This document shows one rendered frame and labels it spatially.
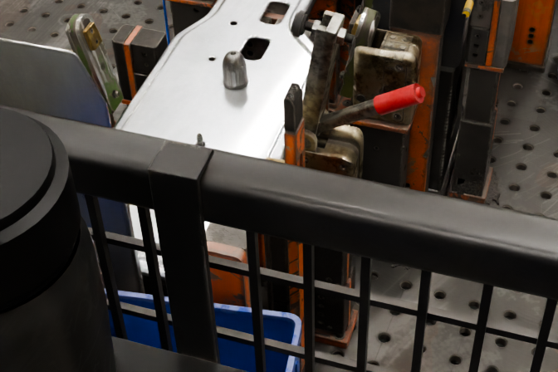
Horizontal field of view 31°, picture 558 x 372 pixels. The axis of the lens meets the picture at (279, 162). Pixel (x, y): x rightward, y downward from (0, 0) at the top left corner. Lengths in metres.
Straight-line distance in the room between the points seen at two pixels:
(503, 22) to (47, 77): 0.70
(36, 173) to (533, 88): 1.54
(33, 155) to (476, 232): 0.17
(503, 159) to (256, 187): 1.29
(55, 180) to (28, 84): 0.56
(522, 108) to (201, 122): 0.69
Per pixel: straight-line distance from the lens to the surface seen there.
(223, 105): 1.30
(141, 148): 0.43
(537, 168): 1.68
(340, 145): 1.16
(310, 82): 1.10
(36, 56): 0.86
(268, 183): 0.41
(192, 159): 0.41
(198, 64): 1.37
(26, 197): 0.33
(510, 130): 1.74
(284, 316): 0.86
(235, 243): 0.86
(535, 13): 1.80
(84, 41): 1.28
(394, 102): 1.10
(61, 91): 0.88
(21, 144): 0.35
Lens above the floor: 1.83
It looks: 43 degrees down
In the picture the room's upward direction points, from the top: 2 degrees counter-clockwise
